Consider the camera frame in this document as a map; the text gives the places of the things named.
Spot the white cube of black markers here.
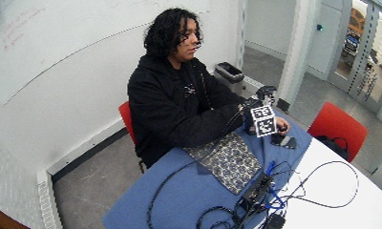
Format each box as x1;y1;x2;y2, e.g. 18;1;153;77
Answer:
250;105;281;138

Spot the grey trash bin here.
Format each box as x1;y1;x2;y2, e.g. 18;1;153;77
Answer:
213;61;246;95

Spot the red chair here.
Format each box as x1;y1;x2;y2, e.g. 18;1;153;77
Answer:
308;101;369;164
118;100;150;175

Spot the black bag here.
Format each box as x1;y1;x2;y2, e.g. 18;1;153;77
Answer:
316;135;352;162

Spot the patterned blue grey cloth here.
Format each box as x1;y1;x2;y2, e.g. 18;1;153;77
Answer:
182;131;264;196

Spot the black electronics box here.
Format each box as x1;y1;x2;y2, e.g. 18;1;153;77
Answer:
238;173;277;213

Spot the person in black hoodie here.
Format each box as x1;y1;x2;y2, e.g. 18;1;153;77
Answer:
126;8;292;170

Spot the black power adapter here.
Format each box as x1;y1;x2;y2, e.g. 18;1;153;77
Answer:
265;213;288;229

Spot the blue tablecloth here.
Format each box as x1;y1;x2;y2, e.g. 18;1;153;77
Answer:
101;108;316;229

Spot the white whiteboard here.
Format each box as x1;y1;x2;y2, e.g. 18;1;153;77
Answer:
0;0;214;107

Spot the brown wooden furniture edge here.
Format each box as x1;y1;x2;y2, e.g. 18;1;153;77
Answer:
0;200;31;229

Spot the blue cable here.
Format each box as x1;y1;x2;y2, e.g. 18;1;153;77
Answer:
262;160;288;211

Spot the thin black cable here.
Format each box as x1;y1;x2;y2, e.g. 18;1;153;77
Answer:
280;160;362;210

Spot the glass door with grey frame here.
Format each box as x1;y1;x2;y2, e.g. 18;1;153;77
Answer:
326;0;382;132

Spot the coiled black cable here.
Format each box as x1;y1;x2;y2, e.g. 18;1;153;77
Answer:
195;204;248;229

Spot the thick black cable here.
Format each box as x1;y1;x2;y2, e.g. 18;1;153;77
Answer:
146;109;246;229

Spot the white wall trunking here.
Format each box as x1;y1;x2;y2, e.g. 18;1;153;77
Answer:
37;118;129;229

